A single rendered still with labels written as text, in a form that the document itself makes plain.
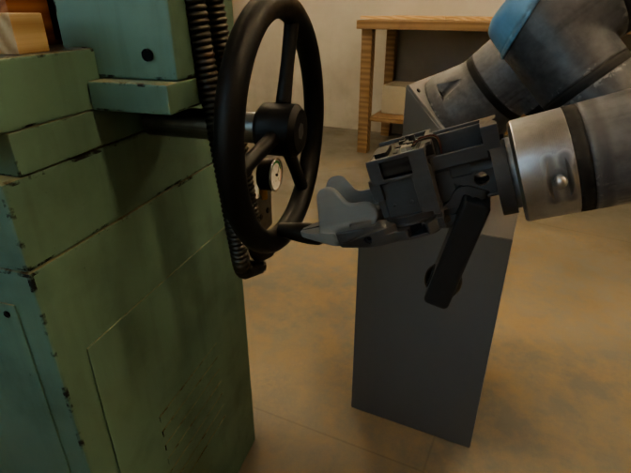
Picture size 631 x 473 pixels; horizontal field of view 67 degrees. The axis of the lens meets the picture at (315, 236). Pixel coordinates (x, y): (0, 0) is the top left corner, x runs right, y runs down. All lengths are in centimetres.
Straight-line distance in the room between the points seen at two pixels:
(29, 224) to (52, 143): 8
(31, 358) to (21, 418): 11
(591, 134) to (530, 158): 4
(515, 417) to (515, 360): 23
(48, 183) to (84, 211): 6
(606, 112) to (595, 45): 13
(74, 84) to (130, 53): 6
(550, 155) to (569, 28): 17
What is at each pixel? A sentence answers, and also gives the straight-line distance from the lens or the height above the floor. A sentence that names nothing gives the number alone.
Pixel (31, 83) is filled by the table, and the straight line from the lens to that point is 51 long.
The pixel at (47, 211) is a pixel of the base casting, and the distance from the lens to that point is 53.
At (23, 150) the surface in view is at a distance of 51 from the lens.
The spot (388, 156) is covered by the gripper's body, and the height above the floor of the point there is 82.
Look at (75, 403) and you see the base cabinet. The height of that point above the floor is 54.
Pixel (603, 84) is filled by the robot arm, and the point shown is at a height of 87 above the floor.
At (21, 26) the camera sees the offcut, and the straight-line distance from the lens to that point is 53.
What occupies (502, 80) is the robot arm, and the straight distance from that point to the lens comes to 94.
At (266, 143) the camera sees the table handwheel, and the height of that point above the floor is 81.
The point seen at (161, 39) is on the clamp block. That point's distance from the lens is 52.
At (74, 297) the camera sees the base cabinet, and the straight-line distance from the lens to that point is 58.
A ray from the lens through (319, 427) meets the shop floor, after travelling 126.
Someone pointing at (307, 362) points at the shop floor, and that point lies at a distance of 143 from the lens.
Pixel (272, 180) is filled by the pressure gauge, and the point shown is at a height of 65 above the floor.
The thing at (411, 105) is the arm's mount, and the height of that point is 77.
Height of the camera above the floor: 94
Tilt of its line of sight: 26 degrees down
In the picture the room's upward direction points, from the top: straight up
